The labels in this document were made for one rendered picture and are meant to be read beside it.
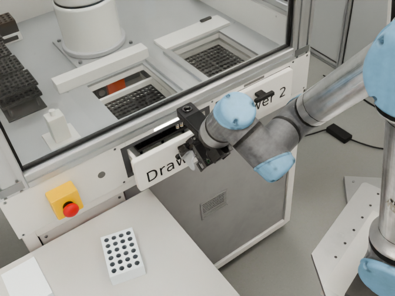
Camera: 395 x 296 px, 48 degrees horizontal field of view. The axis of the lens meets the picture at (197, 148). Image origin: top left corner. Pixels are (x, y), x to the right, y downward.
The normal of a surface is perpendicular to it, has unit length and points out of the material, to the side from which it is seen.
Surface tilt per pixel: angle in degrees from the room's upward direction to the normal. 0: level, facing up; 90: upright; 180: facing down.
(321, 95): 76
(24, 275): 0
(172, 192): 90
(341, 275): 0
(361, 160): 0
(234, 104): 35
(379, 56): 83
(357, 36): 90
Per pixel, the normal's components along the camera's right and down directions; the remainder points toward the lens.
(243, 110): 0.26, -0.29
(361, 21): -0.86, 0.40
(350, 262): -0.07, -0.73
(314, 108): -0.69, 0.51
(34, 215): 0.57, 0.53
